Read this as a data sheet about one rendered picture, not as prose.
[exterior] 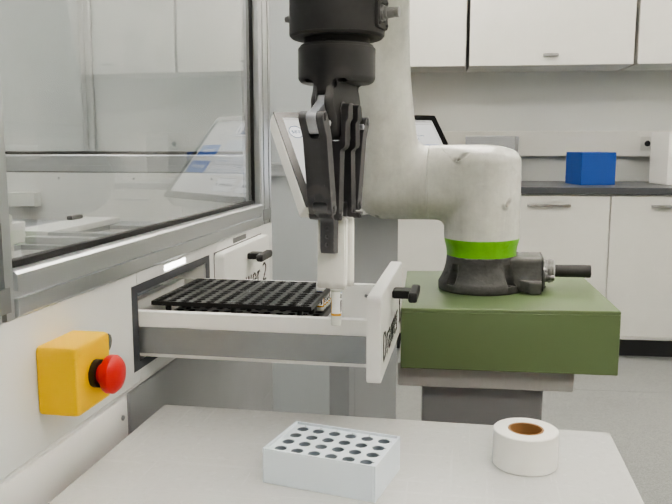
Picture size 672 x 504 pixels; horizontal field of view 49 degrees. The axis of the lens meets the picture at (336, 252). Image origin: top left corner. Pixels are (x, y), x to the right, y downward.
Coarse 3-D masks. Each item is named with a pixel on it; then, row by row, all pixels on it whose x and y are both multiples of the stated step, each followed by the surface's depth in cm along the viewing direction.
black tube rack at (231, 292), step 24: (192, 288) 110; (216, 288) 110; (240, 288) 110; (264, 288) 110; (288, 288) 110; (312, 288) 111; (240, 312) 108; (264, 312) 107; (288, 312) 107; (312, 312) 106
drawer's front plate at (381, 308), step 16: (384, 272) 107; (400, 272) 115; (384, 288) 95; (368, 304) 90; (384, 304) 94; (400, 304) 117; (368, 320) 90; (384, 320) 94; (400, 320) 118; (368, 336) 91; (384, 336) 95; (368, 352) 91; (384, 352) 95; (368, 368) 91; (384, 368) 96
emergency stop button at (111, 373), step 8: (104, 360) 76; (112, 360) 76; (120, 360) 77; (104, 368) 75; (112, 368) 75; (120, 368) 77; (96, 376) 76; (104, 376) 75; (112, 376) 75; (120, 376) 77; (104, 384) 75; (112, 384) 75; (120, 384) 77; (112, 392) 76
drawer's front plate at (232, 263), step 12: (252, 240) 144; (264, 240) 150; (228, 252) 128; (240, 252) 135; (216, 264) 126; (228, 264) 128; (240, 264) 135; (252, 264) 142; (264, 264) 151; (216, 276) 126; (228, 276) 128; (240, 276) 135; (252, 276) 143
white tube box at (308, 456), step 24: (288, 432) 82; (312, 432) 82; (336, 432) 82; (360, 432) 82; (264, 456) 77; (288, 456) 76; (312, 456) 75; (336, 456) 76; (360, 456) 76; (384, 456) 75; (264, 480) 78; (288, 480) 77; (312, 480) 76; (336, 480) 74; (360, 480) 73; (384, 480) 76
